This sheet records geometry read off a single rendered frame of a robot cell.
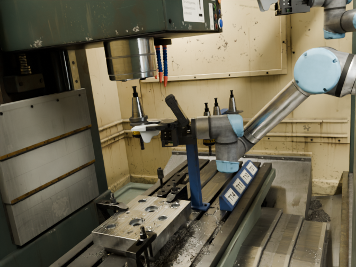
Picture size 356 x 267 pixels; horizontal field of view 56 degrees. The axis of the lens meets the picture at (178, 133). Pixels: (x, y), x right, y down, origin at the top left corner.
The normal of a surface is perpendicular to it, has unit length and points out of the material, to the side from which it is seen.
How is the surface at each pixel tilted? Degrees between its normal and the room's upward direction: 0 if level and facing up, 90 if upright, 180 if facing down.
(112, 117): 90
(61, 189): 91
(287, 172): 24
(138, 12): 90
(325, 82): 88
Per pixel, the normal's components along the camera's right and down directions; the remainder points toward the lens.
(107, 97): 0.89, 0.02
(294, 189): -0.27, -0.78
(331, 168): -0.44, 0.26
